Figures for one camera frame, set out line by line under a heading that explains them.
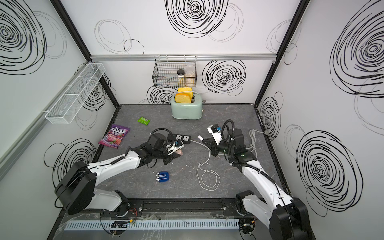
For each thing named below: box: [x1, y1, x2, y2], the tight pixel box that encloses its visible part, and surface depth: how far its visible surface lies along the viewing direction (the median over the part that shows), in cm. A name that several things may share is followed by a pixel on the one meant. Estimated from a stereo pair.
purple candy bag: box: [98, 124, 131, 149], surface depth 101 cm
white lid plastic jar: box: [184, 64, 196, 88], surface depth 86 cm
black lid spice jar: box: [177, 69, 185, 88], surface depth 87 cm
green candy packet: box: [137, 116, 151, 126], surface depth 111 cm
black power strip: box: [172, 133, 192, 144], surface depth 100 cm
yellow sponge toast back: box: [178, 87, 193, 96], surface depth 104 cm
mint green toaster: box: [170, 93, 204, 120], surface depth 106 cm
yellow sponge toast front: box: [175, 93, 192, 103], surface depth 100 cm
